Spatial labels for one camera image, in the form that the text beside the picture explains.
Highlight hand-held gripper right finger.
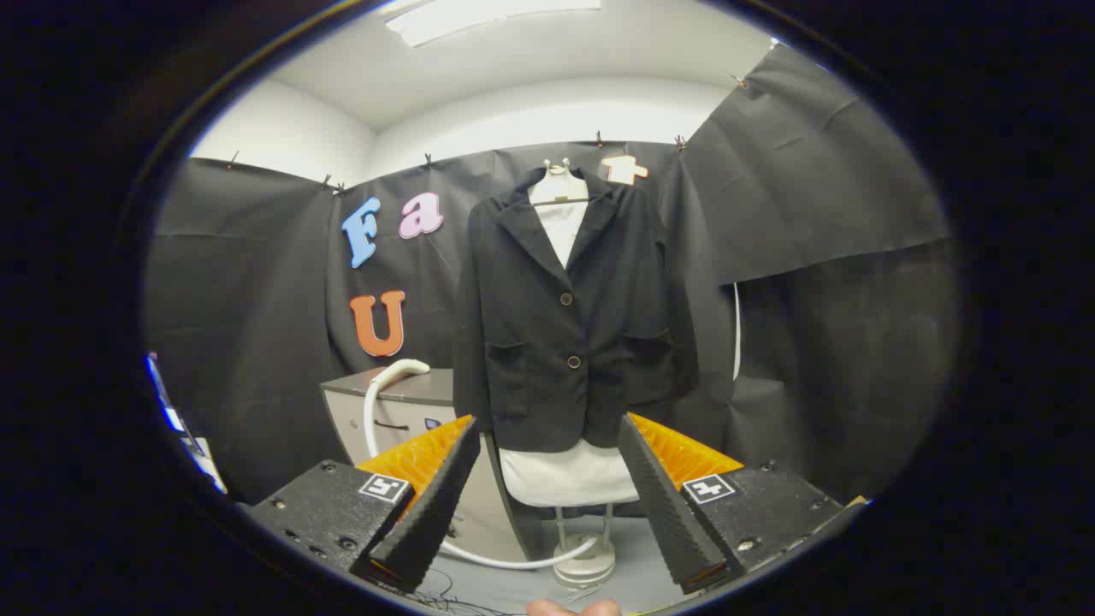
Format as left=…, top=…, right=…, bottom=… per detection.
left=618, top=412, right=869, bottom=595

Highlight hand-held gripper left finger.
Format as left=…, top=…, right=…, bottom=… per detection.
left=244, top=415, right=482, bottom=594

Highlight black blazer jacket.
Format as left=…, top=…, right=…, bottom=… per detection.
left=452, top=167, right=701, bottom=454

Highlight grey steamer stand base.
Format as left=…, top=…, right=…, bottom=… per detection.
left=552, top=505, right=617, bottom=589

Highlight white clothes hanger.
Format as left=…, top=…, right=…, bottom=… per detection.
left=529, top=158, right=591, bottom=207

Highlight white vertical ironing board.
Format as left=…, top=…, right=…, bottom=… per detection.
left=499, top=171, right=641, bottom=508

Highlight grey cabinet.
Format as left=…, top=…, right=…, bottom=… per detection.
left=321, top=368, right=548, bottom=566

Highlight white paper sheet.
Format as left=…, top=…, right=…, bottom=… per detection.
left=184, top=436, right=228, bottom=495

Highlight device with blue screen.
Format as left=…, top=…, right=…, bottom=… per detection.
left=145, top=352, right=196, bottom=439

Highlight black backdrop cloth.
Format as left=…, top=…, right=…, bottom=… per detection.
left=144, top=43, right=959, bottom=506

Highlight ceiling light panel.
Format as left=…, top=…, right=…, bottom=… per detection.
left=383, top=0, right=602, bottom=48

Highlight black floor cables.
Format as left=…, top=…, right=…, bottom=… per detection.
left=417, top=566, right=514, bottom=615

